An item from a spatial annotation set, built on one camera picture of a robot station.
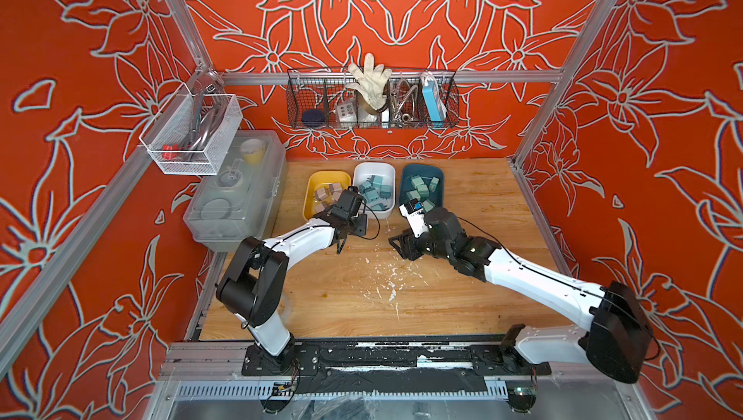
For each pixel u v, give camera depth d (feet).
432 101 2.80
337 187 3.52
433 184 3.52
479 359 2.37
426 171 3.65
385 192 3.49
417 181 3.62
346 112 3.08
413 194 3.49
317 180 3.59
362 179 3.70
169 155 2.28
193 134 2.49
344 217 2.33
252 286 1.49
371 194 3.42
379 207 3.34
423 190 3.52
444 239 1.95
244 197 2.75
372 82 3.01
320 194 3.46
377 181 3.65
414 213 2.25
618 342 1.29
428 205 3.38
